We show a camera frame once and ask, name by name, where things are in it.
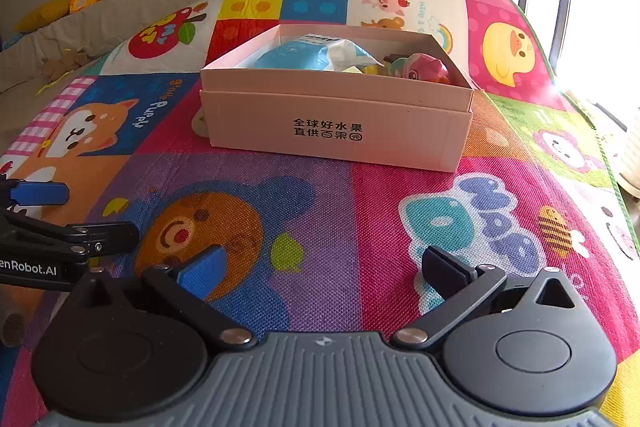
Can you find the pink plush toy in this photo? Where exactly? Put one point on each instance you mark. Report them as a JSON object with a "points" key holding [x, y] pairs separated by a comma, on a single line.
{"points": [[427, 68]]}

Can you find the colourful printed play mat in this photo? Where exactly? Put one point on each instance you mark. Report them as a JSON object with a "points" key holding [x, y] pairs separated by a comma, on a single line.
{"points": [[350, 217]]}

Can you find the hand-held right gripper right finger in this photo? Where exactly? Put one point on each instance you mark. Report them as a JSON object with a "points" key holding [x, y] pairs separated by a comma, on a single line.
{"points": [[445, 269]]}

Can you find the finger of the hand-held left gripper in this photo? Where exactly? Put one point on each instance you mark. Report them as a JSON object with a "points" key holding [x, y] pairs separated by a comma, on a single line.
{"points": [[37, 194], [75, 237]]}

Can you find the green plush toy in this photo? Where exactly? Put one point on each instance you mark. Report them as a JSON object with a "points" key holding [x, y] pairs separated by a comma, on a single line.
{"points": [[400, 66]]}

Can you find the blue tissue packet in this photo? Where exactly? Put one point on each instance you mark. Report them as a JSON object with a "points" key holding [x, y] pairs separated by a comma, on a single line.
{"points": [[295, 54]]}

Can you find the small brown plush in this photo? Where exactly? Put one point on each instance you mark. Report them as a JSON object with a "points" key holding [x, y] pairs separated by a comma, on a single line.
{"points": [[65, 64]]}

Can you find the pink cardboard box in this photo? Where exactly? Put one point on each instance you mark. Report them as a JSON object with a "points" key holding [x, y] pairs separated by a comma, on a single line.
{"points": [[340, 107]]}

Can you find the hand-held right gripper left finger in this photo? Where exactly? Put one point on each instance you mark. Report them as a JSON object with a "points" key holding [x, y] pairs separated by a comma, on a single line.
{"points": [[205, 274]]}

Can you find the yellow pillow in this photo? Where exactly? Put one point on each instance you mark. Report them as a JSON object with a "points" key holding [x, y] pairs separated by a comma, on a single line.
{"points": [[42, 16]]}

